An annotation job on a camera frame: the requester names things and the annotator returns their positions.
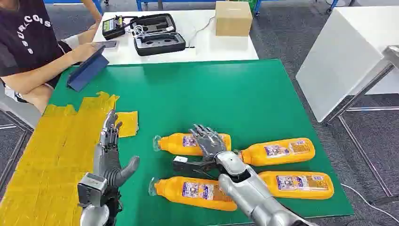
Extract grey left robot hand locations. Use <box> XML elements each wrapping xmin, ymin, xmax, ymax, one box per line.
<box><xmin>93</xmin><ymin>110</ymin><xmax>141</xmax><ymax>188</ymax></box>

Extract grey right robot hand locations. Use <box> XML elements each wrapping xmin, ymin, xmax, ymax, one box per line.
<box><xmin>189</xmin><ymin>124</ymin><xmax>228</xmax><ymax>161</ymax></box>

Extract orange drink bottle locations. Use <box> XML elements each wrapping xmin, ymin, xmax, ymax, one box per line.
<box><xmin>238</xmin><ymin>137</ymin><xmax>316</xmax><ymax>167</ymax></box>
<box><xmin>152</xmin><ymin>133</ymin><xmax>232</xmax><ymax>157</ymax></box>
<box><xmin>258</xmin><ymin>170</ymin><xmax>335</xmax><ymax>200</ymax></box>
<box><xmin>148</xmin><ymin>176</ymin><xmax>238</xmax><ymax>212</ymax></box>

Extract green table mat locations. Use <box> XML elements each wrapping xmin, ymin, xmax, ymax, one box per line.
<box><xmin>48</xmin><ymin>59</ymin><xmax>355</xmax><ymax>226</ymax></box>

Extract large yellow sheet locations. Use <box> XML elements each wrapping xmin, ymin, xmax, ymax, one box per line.
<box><xmin>0</xmin><ymin>91</ymin><xmax>120</xmax><ymax>226</ymax></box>

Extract blue tablet case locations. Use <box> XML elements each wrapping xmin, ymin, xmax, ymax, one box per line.
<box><xmin>66</xmin><ymin>46</ymin><xmax>110</xmax><ymax>92</ymax></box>

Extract grey seat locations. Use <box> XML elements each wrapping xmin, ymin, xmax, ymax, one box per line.
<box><xmin>0</xmin><ymin>83</ymin><xmax>43</xmax><ymax>129</ymax></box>

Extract person's right hand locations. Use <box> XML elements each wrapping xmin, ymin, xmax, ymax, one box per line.
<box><xmin>74</xmin><ymin>42</ymin><xmax>101</xmax><ymax>63</ymax></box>

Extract black hard carry case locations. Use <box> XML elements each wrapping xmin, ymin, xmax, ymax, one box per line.
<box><xmin>129</xmin><ymin>13</ymin><xmax>187</xmax><ymax>57</ymax></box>

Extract smartphone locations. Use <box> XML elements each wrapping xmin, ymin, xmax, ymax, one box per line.
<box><xmin>93</xmin><ymin>40</ymin><xmax>120</xmax><ymax>50</ymax></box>

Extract cardboard box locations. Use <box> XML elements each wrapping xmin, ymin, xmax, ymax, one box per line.
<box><xmin>215</xmin><ymin>0</ymin><xmax>254</xmax><ymax>37</ymax></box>

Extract small black green device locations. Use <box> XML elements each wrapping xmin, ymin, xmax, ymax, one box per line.
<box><xmin>102</xmin><ymin>15</ymin><xmax>127</xmax><ymax>41</ymax></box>

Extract person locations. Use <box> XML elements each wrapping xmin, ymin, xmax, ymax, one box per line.
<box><xmin>0</xmin><ymin>0</ymin><xmax>104</xmax><ymax>113</ymax></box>

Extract white panel table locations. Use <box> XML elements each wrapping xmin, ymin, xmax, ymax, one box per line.
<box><xmin>295</xmin><ymin>5</ymin><xmax>399</xmax><ymax>123</ymax></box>

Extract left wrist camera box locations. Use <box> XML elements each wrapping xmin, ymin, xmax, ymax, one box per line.
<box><xmin>77</xmin><ymin>172</ymin><xmax>109</xmax><ymax>209</ymax></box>

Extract white cable on table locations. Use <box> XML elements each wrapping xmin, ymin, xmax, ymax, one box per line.
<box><xmin>186</xmin><ymin>16</ymin><xmax>216</xmax><ymax>48</ymax></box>

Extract white charger cable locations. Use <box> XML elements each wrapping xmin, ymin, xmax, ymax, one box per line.
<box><xmin>132</xmin><ymin>24</ymin><xmax>148</xmax><ymax>39</ymax></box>

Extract white floor cable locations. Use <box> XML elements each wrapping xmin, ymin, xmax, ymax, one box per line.
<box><xmin>340</xmin><ymin>183</ymin><xmax>399</xmax><ymax>224</ymax></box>

